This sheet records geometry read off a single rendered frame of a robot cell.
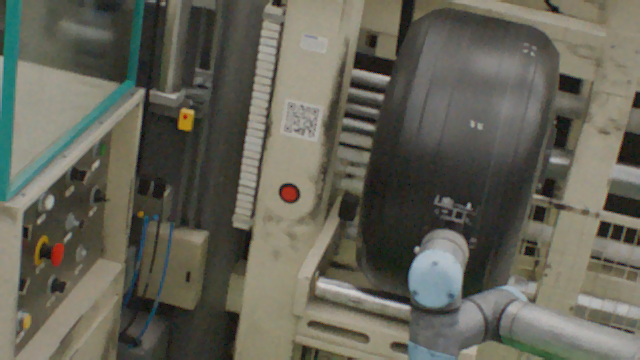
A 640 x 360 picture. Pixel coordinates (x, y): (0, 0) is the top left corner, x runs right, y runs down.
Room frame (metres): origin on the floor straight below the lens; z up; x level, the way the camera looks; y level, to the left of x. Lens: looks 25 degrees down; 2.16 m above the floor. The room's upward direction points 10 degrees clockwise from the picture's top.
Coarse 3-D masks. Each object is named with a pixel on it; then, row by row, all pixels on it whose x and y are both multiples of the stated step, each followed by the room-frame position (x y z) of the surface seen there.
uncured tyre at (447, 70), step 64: (448, 64) 2.18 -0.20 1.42; (512, 64) 2.19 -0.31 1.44; (384, 128) 2.12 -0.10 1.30; (448, 128) 2.09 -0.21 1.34; (512, 128) 2.09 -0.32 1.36; (384, 192) 2.06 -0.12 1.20; (448, 192) 2.04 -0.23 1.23; (512, 192) 2.04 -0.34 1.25; (384, 256) 2.07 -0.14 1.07; (512, 256) 2.06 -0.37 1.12
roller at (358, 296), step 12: (324, 288) 2.20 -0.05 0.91; (336, 288) 2.20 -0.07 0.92; (348, 288) 2.20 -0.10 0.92; (360, 288) 2.20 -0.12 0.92; (372, 288) 2.21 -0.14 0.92; (336, 300) 2.19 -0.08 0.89; (348, 300) 2.19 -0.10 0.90; (360, 300) 2.18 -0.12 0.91; (372, 300) 2.18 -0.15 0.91; (384, 300) 2.18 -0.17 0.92; (396, 300) 2.18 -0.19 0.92; (408, 300) 2.19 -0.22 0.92; (384, 312) 2.18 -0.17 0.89; (396, 312) 2.17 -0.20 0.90; (408, 312) 2.17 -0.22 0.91
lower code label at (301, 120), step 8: (288, 104) 2.29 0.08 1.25; (296, 104) 2.29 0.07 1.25; (304, 104) 2.29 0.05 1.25; (312, 104) 2.28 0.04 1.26; (288, 112) 2.29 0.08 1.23; (296, 112) 2.29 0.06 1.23; (304, 112) 2.29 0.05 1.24; (312, 112) 2.28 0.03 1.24; (320, 112) 2.28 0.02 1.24; (288, 120) 2.29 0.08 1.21; (296, 120) 2.29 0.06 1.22; (304, 120) 2.29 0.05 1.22; (312, 120) 2.28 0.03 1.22; (320, 120) 2.28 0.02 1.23; (288, 128) 2.29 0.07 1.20; (296, 128) 2.29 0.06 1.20; (304, 128) 2.29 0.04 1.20; (312, 128) 2.28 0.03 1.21; (296, 136) 2.29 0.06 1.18; (304, 136) 2.29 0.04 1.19; (312, 136) 2.28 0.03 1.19
